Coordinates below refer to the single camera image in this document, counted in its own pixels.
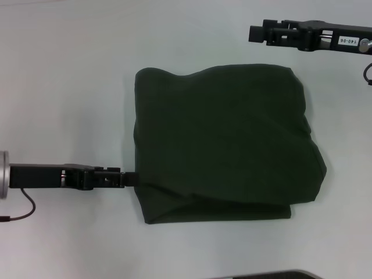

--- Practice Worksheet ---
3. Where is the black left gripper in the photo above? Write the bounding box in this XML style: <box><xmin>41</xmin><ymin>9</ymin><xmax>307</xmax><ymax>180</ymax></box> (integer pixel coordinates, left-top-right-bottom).
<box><xmin>8</xmin><ymin>163</ymin><xmax>140</xmax><ymax>192</ymax></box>

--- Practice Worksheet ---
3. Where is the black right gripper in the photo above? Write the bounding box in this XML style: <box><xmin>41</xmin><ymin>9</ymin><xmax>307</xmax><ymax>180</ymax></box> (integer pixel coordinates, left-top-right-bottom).
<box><xmin>248</xmin><ymin>19</ymin><xmax>372</xmax><ymax>56</ymax></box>

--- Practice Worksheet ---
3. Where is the dark green printed t-shirt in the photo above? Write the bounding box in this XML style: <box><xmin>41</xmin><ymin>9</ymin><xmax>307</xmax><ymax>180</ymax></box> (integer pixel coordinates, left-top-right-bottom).
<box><xmin>133</xmin><ymin>63</ymin><xmax>328</xmax><ymax>226</ymax></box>

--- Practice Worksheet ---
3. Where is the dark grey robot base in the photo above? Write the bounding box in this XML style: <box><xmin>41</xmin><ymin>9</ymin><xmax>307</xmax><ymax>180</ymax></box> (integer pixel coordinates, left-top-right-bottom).
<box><xmin>232</xmin><ymin>269</ymin><xmax>323</xmax><ymax>279</ymax></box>

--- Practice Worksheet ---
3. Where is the right gripper cable with plug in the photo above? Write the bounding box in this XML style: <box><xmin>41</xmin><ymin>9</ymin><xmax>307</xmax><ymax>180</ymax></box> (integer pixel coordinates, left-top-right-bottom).
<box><xmin>358</xmin><ymin>38</ymin><xmax>372</xmax><ymax>86</ymax></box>

